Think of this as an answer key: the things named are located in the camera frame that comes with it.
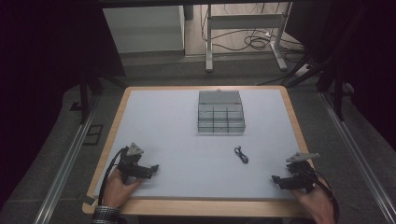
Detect aluminium rail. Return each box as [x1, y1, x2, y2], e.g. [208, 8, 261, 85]
[32, 92, 101, 224]
[318, 91, 396, 224]

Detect black tripod stand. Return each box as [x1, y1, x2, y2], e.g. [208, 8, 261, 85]
[255, 50, 347, 123]

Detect black floor cables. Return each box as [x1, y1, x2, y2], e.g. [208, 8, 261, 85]
[200, 3, 305, 54]

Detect white metal desk frame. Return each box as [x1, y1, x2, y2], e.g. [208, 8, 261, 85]
[204, 2, 293, 74]

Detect white power strip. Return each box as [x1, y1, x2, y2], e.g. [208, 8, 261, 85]
[293, 63, 312, 78]

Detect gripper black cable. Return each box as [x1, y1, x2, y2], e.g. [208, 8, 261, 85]
[306, 169, 341, 224]
[97, 147, 129, 207]

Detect person's left hand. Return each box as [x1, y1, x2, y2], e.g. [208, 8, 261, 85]
[101, 169, 143, 209]

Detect white cabinet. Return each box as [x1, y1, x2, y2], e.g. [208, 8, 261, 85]
[102, 5, 186, 55]

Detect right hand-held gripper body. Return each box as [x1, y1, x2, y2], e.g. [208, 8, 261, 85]
[285, 151, 321, 194]

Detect small black coiled cable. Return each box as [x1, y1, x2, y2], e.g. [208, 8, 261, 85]
[233, 145, 249, 165]

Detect person's right hand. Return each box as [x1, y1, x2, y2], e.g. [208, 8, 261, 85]
[290, 181, 338, 224]

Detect clear plastic compartment box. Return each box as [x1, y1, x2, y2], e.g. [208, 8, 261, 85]
[197, 89, 247, 134]

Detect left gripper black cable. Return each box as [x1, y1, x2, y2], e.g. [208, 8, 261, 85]
[97, 147, 129, 207]

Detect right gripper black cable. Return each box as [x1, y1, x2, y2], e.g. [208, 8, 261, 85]
[306, 169, 341, 224]

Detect white table mat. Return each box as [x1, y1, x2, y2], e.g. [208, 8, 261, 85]
[93, 89, 310, 201]

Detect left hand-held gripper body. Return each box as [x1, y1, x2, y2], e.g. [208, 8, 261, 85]
[116, 142, 146, 185]

